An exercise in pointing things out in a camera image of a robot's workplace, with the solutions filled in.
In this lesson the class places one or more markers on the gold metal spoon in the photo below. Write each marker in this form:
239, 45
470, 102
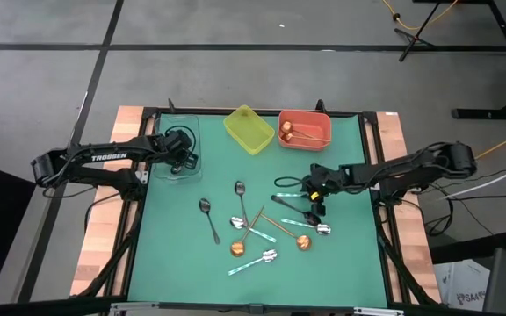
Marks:
237, 249
286, 127
286, 138
303, 242

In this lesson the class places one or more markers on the orange plastic bin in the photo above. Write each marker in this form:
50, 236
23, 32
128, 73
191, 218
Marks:
314, 125

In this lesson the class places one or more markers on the clear plastic bin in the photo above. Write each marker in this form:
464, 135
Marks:
161, 123

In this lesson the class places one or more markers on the green table mat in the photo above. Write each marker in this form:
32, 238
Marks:
182, 263

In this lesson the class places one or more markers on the black aluminium table frame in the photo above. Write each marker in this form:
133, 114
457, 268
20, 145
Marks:
347, 113

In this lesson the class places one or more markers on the yellow plastic bin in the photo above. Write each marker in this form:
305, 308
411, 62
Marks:
248, 129

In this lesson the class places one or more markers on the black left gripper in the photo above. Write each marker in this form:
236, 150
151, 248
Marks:
176, 142

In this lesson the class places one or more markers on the white printed cardboard box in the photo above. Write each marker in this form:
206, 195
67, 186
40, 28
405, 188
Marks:
459, 285

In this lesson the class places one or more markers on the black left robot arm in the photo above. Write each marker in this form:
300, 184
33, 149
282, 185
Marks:
108, 156

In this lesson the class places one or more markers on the black tripod stand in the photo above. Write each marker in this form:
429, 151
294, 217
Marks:
415, 37

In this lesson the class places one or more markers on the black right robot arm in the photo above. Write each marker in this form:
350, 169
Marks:
393, 169

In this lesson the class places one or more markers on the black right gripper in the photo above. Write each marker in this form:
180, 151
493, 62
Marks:
330, 177

